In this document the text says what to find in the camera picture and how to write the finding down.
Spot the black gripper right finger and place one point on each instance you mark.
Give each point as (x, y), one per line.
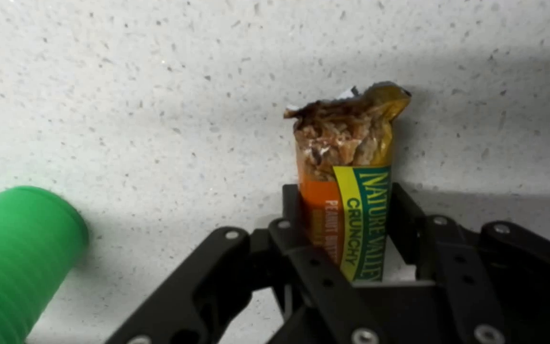
(497, 279)

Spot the short orange granola packet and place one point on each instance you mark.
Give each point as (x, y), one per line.
(352, 192)

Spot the green plastic cup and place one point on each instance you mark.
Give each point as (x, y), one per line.
(14, 268)

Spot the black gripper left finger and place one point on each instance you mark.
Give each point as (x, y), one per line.
(224, 287)

